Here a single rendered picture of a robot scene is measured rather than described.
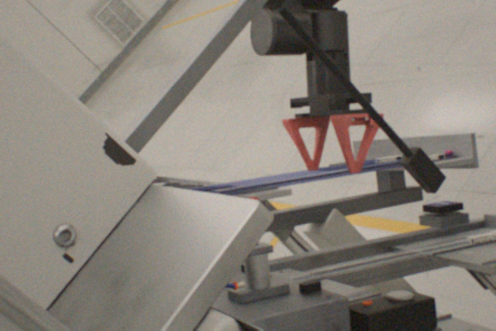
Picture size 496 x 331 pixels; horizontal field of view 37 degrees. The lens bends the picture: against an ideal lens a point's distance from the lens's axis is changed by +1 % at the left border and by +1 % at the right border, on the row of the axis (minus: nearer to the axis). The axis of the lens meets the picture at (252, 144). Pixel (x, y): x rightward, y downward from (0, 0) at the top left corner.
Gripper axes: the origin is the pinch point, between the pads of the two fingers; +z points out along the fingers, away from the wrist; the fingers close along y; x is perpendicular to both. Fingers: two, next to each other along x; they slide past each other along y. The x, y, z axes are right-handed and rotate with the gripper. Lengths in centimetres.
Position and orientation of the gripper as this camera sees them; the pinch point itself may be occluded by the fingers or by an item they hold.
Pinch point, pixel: (332, 165)
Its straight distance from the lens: 96.6
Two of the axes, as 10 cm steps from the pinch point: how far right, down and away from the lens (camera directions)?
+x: 8.8, -0.6, 4.7
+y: 4.7, 0.0, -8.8
